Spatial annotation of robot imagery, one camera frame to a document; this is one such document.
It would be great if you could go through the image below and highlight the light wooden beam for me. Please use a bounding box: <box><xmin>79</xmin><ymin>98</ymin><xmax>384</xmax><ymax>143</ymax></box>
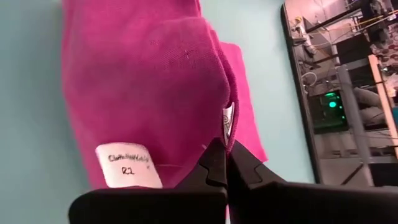
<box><xmin>368</xmin><ymin>54</ymin><xmax>398</xmax><ymax>158</ymax></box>

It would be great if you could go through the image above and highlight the grey metal pole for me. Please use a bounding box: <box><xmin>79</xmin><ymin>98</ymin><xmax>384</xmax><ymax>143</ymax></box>
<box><xmin>336</xmin><ymin>64</ymin><xmax>374</xmax><ymax>187</ymax></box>

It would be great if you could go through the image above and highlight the pink cloth towel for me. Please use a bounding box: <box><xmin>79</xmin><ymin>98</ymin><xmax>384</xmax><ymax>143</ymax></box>
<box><xmin>61</xmin><ymin>0</ymin><xmax>269</xmax><ymax>191</ymax></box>

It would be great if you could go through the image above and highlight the black computer tower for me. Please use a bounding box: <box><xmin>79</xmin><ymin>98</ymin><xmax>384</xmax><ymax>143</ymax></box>
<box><xmin>307</xmin><ymin>90</ymin><xmax>349</xmax><ymax>134</ymax></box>

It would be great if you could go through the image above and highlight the white handwritten paper tag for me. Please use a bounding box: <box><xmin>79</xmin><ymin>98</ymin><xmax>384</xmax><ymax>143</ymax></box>
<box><xmin>95</xmin><ymin>142</ymin><xmax>164</xmax><ymax>189</ymax></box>

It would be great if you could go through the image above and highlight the black metal table frame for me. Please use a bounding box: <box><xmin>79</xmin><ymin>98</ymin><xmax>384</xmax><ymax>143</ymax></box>
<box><xmin>280</xmin><ymin>2</ymin><xmax>325</xmax><ymax>185</ymax></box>

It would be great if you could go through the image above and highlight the green table mat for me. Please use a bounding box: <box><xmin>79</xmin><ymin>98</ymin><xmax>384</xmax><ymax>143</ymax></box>
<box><xmin>0</xmin><ymin>0</ymin><xmax>317</xmax><ymax>224</ymax></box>

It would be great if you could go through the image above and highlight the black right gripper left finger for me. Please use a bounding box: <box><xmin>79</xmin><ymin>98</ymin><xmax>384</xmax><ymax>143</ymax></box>
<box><xmin>68</xmin><ymin>138</ymin><xmax>230</xmax><ymax>224</ymax></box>

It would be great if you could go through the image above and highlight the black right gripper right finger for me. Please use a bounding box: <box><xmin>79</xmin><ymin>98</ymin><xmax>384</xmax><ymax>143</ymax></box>
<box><xmin>228</xmin><ymin>139</ymin><xmax>398</xmax><ymax>224</ymax></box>

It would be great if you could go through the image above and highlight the white sewn care label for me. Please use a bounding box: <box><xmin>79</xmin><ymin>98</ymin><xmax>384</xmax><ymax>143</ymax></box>
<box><xmin>221</xmin><ymin>101</ymin><xmax>236</xmax><ymax>147</ymax></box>

